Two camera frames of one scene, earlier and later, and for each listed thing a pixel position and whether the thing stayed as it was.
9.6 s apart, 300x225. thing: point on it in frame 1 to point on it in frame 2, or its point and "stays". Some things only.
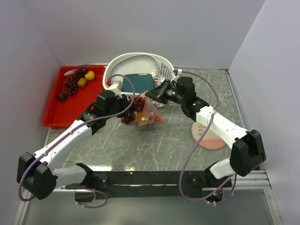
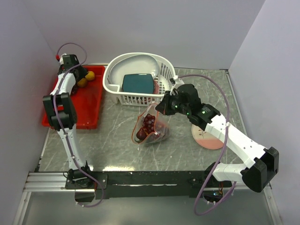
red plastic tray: (62, 114) stays
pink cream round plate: (210, 140) stays
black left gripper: (123, 100) to (82, 73)
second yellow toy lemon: (82, 82) stays
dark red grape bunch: (138, 105) to (148, 124)
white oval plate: (141, 64) stays
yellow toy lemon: (90, 75) stays
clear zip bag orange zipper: (147, 116) to (151, 127)
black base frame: (154, 184) stays
